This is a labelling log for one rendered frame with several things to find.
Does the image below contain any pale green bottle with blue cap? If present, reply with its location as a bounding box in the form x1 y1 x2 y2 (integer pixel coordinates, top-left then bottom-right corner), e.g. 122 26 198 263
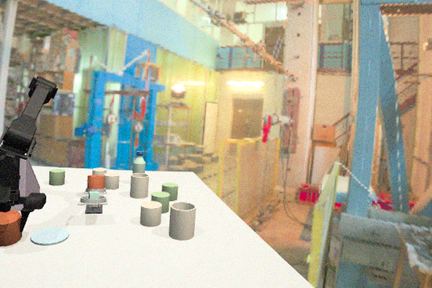
132 151 146 174

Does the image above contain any brown cylinder with orange top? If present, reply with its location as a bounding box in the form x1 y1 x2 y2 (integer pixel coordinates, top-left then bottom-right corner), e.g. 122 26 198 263
87 175 105 189

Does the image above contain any grey open cylindrical cup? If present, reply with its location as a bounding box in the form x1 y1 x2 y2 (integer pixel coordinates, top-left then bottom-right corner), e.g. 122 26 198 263
130 173 149 199
169 201 196 241

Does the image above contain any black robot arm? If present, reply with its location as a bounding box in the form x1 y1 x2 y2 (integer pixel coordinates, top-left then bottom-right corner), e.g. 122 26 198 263
0 76 58 213

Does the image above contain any grey cylinder with cream top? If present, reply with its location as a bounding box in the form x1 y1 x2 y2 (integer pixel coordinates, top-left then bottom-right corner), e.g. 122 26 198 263
104 173 120 190
140 201 162 227

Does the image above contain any green cylinder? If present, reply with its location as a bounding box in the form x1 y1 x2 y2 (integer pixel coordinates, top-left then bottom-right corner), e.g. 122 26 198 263
49 169 66 186
162 182 178 201
151 192 170 214

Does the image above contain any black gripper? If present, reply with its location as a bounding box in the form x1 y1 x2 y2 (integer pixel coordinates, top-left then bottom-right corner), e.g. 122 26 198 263
12 174 46 232

